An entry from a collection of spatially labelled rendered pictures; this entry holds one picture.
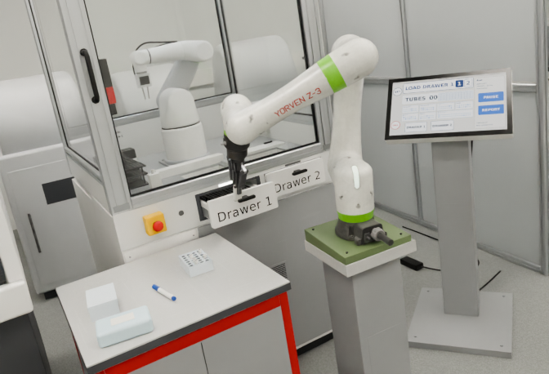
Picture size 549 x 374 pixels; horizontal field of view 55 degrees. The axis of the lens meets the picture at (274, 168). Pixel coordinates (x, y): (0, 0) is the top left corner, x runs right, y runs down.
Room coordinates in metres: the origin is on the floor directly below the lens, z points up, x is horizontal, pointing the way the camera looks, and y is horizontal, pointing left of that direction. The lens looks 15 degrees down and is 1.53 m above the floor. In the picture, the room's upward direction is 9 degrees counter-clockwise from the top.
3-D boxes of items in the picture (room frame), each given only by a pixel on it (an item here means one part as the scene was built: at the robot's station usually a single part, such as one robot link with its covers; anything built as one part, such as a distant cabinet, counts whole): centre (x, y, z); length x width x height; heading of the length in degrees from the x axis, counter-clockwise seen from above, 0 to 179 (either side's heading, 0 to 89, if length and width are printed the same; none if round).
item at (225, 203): (1.95, 0.14, 0.87); 0.29 x 0.02 x 0.11; 118
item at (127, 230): (2.50, 0.38, 0.87); 1.02 x 0.95 x 0.14; 118
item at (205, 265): (1.69, 0.32, 0.78); 0.12 x 0.08 x 0.04; 24
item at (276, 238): (2.50, 0.37, 0.40); 1.03 x 0.95 x 0.80; 118
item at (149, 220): (1.88, 0.48, 0.88); 0.07 x 0.05 x 0.07; 118
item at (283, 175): (2.20, -0.09, 0.87); 0.29 x 0.02 x 0.11; 118
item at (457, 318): (2.25, -0.78, 0.51); 0.50 x 0.45 x 1.02; 154
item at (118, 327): (1.33, 0.49, 0.78); 0.15 x 0.10 x 0.04; 109
